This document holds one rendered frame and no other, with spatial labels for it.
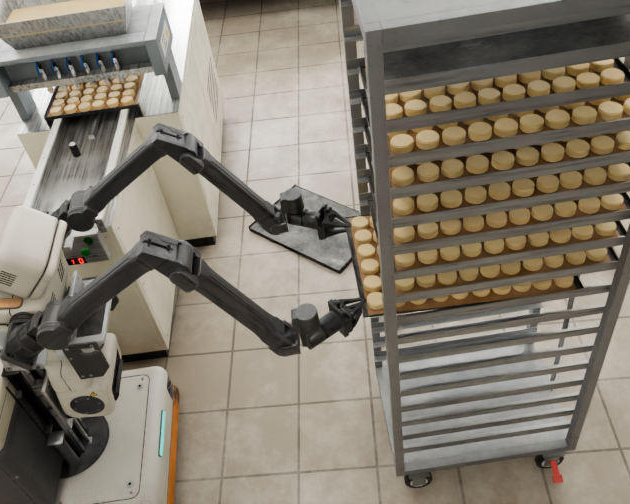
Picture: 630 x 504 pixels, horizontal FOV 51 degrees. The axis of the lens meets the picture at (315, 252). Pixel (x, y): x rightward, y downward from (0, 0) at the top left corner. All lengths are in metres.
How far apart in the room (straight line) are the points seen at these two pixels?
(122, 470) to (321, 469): 0.73
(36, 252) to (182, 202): 1.57
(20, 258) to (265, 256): 1.80
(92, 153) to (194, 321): 0.91
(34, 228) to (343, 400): 1.48
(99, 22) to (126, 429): 1.57
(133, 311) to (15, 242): 1.10
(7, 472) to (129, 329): 0.87
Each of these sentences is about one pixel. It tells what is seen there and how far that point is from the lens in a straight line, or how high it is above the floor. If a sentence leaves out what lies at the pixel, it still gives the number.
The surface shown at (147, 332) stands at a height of 0.22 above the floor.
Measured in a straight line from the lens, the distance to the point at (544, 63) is 1.40.
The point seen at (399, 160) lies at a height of 1.50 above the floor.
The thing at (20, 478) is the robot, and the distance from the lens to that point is 2.37.
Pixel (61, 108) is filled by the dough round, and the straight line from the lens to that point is 3.12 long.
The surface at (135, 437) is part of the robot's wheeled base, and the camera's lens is 2.60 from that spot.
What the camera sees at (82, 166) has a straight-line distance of 2.86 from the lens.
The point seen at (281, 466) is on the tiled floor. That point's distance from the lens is 2.71.
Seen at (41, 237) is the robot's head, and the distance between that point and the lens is 1.88.
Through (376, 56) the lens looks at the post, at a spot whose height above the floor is 1.77.
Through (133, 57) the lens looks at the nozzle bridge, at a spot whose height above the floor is 1.07.
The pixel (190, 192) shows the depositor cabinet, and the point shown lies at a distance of 3.27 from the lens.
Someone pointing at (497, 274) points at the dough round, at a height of 1.05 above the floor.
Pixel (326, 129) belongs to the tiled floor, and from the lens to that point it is 4.17.
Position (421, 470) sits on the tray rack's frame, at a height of 0.14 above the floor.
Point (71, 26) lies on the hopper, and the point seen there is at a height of 1.26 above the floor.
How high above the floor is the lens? 2.39
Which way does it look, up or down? 45 degrees down
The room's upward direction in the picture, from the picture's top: 10 degrees counter-clockwise
